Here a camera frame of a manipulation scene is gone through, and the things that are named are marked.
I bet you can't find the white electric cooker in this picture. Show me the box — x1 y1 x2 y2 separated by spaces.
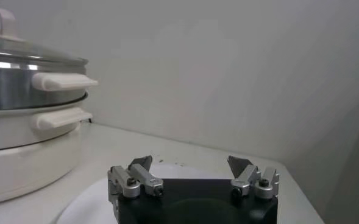
0 93 94 206

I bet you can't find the stainless steel steamer basket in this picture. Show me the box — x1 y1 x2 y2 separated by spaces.
0 59 99 111

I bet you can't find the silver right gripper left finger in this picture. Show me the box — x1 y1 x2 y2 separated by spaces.
107 155 165 201

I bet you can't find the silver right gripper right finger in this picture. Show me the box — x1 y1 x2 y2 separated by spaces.
227 155 281 200

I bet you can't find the white round plate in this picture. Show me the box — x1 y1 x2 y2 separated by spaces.
55 163 232 224

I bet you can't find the glass lid with white handle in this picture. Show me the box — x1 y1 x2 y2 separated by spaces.
0 7 90 66

